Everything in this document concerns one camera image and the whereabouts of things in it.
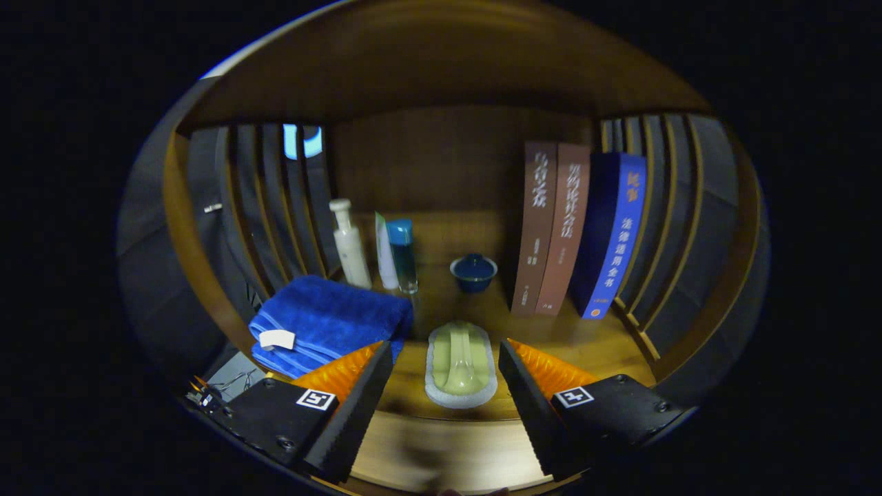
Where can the white pump bottle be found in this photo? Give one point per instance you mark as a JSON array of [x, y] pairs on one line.
[[351, 255]]

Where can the wooden countertop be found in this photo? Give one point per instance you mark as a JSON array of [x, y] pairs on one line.
[[586, 344]]

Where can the reddish brown book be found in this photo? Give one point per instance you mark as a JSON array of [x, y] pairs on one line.
[[561, 241]]

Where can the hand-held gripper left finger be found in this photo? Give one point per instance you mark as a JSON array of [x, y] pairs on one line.
[[355, 413]]

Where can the white tube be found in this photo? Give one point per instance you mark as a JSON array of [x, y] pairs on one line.
[[386, 262]]

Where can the green brush with white sponge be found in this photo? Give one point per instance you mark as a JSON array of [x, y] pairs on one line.
[[458, 358]]

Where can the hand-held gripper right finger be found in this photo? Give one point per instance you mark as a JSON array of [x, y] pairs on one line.
[[541, 420]]

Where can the dark brown book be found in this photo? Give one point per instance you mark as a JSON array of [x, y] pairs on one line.
[[534, 241]]

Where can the teal bottle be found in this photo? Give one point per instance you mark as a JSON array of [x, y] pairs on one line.
[[403, 262]]

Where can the blue folded towel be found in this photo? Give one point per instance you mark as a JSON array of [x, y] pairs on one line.
[[324, 317]]

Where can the wooden cabinet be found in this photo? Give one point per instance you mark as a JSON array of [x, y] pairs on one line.
[[427, 62]]

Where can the blue book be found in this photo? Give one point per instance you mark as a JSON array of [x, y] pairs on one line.
[[620, 241]]

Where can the blue lidded teacup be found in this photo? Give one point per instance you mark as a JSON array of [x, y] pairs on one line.
[[474, 275]]

